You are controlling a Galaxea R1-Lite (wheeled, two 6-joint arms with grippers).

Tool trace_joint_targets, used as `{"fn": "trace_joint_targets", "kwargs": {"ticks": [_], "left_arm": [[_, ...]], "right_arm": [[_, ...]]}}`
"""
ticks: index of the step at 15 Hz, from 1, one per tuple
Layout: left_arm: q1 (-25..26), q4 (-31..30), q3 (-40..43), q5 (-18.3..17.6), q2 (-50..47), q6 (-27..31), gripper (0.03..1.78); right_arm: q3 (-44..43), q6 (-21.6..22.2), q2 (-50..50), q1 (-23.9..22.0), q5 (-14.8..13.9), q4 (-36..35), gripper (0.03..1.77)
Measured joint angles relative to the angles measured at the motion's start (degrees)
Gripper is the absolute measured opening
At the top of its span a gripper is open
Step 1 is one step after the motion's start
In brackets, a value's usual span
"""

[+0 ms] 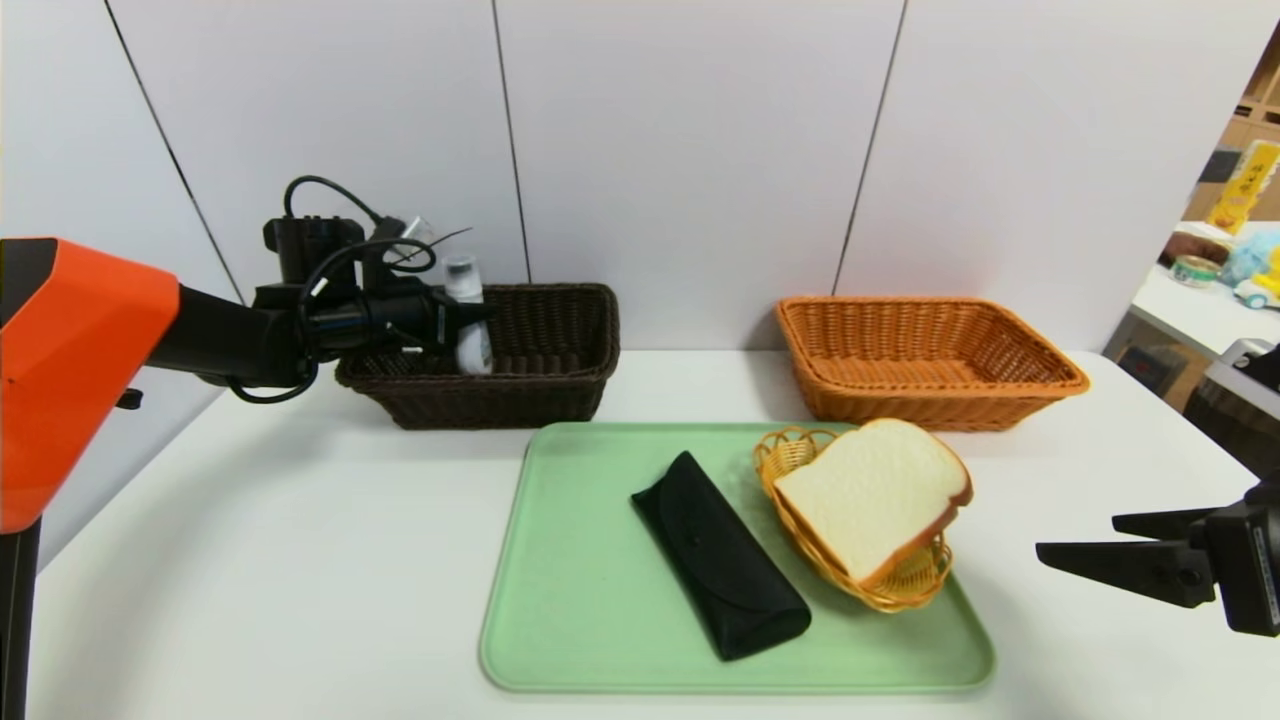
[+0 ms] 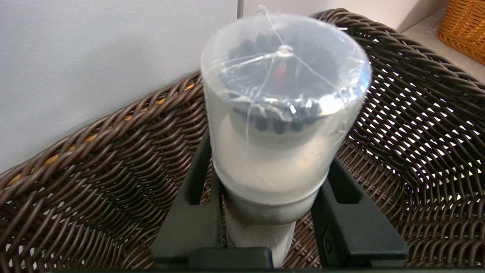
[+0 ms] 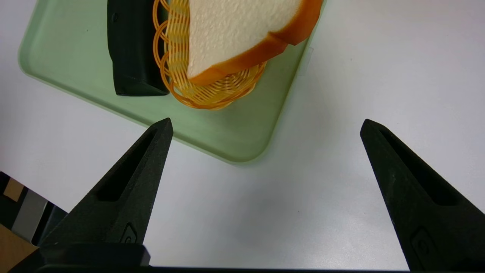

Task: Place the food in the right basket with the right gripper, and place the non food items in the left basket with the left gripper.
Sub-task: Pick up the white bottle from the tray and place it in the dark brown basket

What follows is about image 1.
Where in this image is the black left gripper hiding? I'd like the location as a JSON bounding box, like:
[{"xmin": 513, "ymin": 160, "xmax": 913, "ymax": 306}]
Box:
[{"xmin": 366, "ymin": 288, "xmax": 498, "ymax": 351}]

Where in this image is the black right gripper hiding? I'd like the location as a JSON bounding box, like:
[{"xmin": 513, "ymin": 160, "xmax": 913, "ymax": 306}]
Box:
[{"xmin": 1035, "ymin": 471, "xmax": 1280, "ymax": 638}]

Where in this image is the white plastic bottle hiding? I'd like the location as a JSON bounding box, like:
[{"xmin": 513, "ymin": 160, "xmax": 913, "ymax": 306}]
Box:
[{"xmin": 443, "ymin": 254, "xmax": 494, "ymax": 376}]

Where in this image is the black glasses case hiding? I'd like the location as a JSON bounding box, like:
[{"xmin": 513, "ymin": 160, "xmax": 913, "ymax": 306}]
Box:
[{"xmin": 630, "ymin": 450, "xmax": 813, "ymax": 662}]

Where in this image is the large dark brown wicker basket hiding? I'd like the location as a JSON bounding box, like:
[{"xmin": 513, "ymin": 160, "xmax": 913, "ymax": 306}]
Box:
[{"xmin": 335, "ymin": 283, "xmax": 622, "ymax": 432}]

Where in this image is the small yellow wicker basket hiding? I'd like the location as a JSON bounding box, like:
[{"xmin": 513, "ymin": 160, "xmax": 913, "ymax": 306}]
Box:
[{"xmin": 752, "ymin": 427, "xmax": 954, "ymax": 613}]

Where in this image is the large orange wicker basket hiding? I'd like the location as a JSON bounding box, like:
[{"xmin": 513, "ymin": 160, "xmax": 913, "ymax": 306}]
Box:
[{"xmin": 776, "ymin": 296, "xmax": 1091, "ymax": 433}]

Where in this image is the dark blue box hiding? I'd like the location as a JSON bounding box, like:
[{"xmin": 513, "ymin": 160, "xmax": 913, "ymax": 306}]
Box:
[{"xmin": 1115, "ymin": 345, "xmax": 1181, "ymax": 401}]

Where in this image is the white side table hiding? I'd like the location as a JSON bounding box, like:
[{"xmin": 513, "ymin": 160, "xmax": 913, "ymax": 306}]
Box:
[{"xmin": 1130, "ymin": 222, "xmax": 1280, "ymax": 391}]

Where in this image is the yellow toy car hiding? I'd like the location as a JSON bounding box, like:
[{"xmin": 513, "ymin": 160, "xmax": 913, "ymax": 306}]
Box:
[{"xmin": 1234, "ymin": 250, "xmax": 1280, "ymax": 311}]

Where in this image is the white bread slice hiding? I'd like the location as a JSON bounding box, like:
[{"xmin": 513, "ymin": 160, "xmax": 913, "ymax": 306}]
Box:
[{"xmin": 772, "ymin": 418, "xmax": 973, "ymax": 587}]

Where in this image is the brown soft item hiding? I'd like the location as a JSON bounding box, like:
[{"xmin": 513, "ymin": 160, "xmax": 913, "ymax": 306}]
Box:
[{"xmin": 1160, "ymin": 233, "xmax": 1229, "ymax": 269}]

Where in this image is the light blue plush toy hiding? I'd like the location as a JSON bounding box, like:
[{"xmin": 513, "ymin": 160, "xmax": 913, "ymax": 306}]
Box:
[{"xmin": 1220, "ymin": 228, "xmax": 1280, "ymax": 289}]

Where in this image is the light green plastic tray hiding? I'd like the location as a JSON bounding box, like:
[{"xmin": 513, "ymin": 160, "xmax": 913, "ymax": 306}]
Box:
[{"xmin": 479, "ymin": 421, "xmax": 996, "ymax": 693}]

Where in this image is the yellow printed box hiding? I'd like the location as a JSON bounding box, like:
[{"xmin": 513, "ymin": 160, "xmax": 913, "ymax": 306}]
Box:
[{"xmin": 1205, "ymin": 140, "xmax": 1280, "ymax": 236}]

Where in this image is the wooden shelf unit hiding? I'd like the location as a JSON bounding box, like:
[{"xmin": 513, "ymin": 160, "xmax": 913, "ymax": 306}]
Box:
[{"xmin": 1225, "ymin": 20, "xmax": 1280, "ymax": 151}]

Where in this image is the black camera cable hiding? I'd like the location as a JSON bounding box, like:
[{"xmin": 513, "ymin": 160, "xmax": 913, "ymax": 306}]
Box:
[{"xmin": 283, "ymin": 175, "xmax": 387, "ymax": 227}]

